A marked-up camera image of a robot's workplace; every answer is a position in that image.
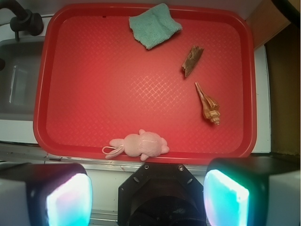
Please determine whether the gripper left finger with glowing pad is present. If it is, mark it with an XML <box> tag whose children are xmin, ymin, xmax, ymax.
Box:
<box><xmin>0</xmin><ymin>162</ymin><xmax>93</xmax><ymax>226</ymax></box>

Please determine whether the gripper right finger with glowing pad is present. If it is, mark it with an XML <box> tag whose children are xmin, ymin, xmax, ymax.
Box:
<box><xmin>203</xmin><ymin>157</ymin><xmax>301</xmax><ymax>226</ymax></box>

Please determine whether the brown spiral sea shell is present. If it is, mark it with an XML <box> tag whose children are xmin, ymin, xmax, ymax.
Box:
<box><xmin>195</xmin><ymin>82</ymin><xmax>221</xmax><ymax>125</ymax></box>

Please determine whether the pink plush toy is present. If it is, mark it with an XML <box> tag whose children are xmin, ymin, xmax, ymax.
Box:
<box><xmin>102</xmin><ymin>129</ymin><xmax>170</xmax><ymax>161</ymax></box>

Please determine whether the grey sink basin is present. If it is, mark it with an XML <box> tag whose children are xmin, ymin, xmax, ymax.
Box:
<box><xmin>0</xmin><ymin>37</ymin><xmax>45</xmax><ymax>121</ymax></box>

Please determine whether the red plastic tray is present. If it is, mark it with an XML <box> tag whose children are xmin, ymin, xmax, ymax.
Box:
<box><xmin>33</xmin><ymin>3</ymin><xmax>257</xmax><ymax>165</ymax></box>

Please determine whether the brown bark piece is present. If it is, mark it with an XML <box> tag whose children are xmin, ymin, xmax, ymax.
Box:
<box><xmin>182</xmin><ymin>46</ymin><xmax>204</xmax><ymax>78</ymax></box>

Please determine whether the dark metal faucet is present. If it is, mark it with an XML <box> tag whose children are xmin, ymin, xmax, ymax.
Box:
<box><xmin>0</xmin><ymin>0</ymin><xmax>44</xmax><ymax>41</ymax></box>

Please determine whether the brown cardboard box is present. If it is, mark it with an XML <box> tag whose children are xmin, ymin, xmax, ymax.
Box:
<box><xmin>246</xmin><ymin>0</ymin><xmax>291</xmax><ymax>50</ymax></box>

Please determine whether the teal folded cloth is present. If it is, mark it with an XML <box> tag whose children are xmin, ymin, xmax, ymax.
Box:
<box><xmin>129</xmin><ymin>3</ymin><xmax>182</xmax><ymax>50</ymax></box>

